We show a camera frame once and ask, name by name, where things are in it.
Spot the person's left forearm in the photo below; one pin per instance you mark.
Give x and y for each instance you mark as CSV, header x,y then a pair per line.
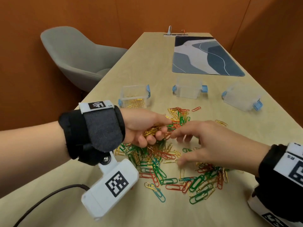
x,y
30,156

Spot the sorted heap of gold clips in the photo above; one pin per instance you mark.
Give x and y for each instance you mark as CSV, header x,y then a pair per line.
x,y
135,104

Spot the pile of colored paper clips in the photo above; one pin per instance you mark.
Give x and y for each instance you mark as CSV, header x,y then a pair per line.
x,y
156,167

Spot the handful of gold paper clips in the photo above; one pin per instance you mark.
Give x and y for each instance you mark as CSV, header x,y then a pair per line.
x,y
152,131

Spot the white left marker band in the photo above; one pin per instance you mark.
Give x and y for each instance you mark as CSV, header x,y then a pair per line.
x,y
84,107

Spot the blue patterned desk mat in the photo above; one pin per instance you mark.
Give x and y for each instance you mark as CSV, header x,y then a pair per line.
x,y
208,56

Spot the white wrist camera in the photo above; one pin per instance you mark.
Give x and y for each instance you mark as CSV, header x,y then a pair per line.
x,y
258,208
99,198

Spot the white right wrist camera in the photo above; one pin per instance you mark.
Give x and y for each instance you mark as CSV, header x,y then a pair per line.
x,y
258,208

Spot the person's left hand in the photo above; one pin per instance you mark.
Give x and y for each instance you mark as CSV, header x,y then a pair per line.
x,y
139,122

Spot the white right marker band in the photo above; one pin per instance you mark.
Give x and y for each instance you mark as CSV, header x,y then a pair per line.
x,y
281,167

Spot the grey shell chair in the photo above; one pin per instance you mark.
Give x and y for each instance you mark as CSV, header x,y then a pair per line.
x,y
80,61

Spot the transparent box with blue latches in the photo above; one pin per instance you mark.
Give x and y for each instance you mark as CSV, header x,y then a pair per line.
x,y
241,98
189,90
133,92

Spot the white marker band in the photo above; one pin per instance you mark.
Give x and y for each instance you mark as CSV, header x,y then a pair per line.
x,y
84,107
281,167

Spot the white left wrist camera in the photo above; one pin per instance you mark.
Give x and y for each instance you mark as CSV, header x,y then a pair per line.
x,y
99,198

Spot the person's right hand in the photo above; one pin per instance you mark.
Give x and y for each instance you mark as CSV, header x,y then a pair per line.
x,y
225,148

